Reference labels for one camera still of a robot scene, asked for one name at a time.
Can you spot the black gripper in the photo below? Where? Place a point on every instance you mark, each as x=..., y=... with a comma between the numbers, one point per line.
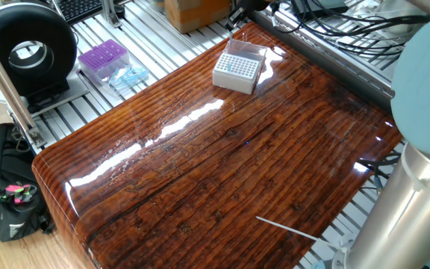
x=256, y=3

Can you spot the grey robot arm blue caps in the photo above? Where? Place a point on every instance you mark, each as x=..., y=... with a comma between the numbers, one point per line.
x=424, y=93

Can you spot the white pipette tip holder box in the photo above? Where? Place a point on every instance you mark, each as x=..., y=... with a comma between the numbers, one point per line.
x=233, y=80

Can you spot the clear pack of blue tips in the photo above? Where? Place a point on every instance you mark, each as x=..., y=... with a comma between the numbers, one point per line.
x=129, y=76

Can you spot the purple pipette tip box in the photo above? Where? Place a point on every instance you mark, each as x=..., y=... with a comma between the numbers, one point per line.
x=101, y=56

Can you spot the clear plastic box lid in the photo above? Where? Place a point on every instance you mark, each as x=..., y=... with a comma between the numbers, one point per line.
x=254, y=50

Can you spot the cardboard box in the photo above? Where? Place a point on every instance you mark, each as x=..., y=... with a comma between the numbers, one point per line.
x=192, y=15

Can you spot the black power adapter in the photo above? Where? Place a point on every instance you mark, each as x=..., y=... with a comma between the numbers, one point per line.
x=319, y=5

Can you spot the white plastic housing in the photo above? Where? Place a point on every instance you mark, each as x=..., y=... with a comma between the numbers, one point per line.
x=386, y=15

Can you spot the glossy wood grain board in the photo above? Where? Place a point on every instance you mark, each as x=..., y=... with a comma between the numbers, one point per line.
x=200, y=168

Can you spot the black keyboard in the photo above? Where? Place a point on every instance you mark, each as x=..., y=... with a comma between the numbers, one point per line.
x=77, y=9

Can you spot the black backpack pink green trim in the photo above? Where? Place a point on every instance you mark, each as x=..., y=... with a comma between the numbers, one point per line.
x=9, y=209

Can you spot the small aluminium upright bracket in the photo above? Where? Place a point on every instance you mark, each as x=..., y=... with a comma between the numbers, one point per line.
x=109, y=13

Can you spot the aluminium frame post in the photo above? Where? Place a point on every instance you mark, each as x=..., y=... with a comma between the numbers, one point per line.
x=2, y=78

